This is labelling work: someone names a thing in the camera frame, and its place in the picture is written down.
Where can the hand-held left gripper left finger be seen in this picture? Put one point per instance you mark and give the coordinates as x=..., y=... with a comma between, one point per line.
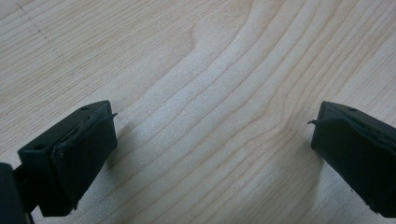
x=71, y=158

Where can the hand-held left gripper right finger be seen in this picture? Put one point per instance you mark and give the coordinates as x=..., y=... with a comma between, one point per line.
x=358, y=149

